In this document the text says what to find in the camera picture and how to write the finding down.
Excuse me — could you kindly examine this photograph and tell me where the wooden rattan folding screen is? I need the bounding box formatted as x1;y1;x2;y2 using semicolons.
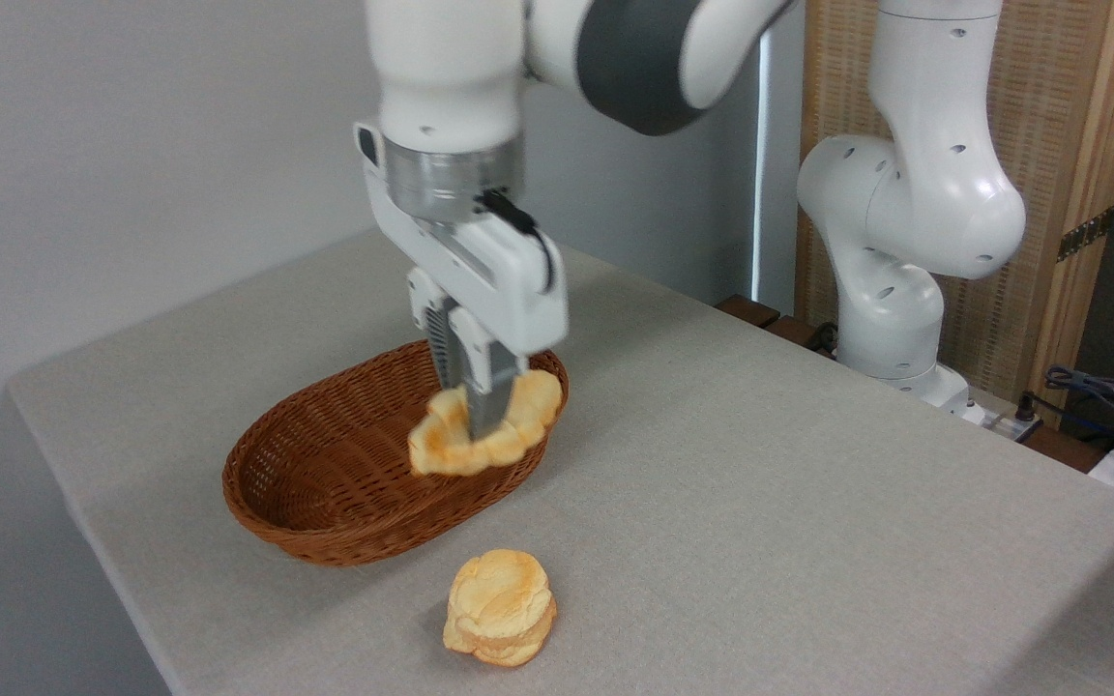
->
795;0;1114;428

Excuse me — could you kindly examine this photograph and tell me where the round golden bread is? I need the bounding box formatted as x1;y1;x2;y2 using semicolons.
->
441;548;559;669

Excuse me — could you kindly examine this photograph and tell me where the dark metal screen hinge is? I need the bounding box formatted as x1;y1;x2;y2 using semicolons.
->
1056;205;1114;263

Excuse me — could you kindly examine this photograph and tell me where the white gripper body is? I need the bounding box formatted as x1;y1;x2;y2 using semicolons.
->
353;122;571;358

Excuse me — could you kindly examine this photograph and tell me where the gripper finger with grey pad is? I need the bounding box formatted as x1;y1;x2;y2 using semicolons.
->
407;268;468;391
448;306;530;442

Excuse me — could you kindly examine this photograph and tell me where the long golden bread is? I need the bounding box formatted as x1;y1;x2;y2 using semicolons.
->
407;368;564;478

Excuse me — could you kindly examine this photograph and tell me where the brown wooden base board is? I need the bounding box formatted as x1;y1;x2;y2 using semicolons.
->
716;294;840;361

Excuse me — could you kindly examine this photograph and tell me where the bright vertical window strip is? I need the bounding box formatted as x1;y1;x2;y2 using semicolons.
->
752;34;774;303

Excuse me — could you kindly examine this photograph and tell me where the brown woven wicker basket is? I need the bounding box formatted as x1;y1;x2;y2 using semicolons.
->
221;338;571;568

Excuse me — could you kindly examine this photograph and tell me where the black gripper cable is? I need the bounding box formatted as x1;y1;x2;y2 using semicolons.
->
479;188;557;293

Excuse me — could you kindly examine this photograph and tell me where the bundle of dark cables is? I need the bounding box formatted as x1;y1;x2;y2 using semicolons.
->
1043;364;1114;438

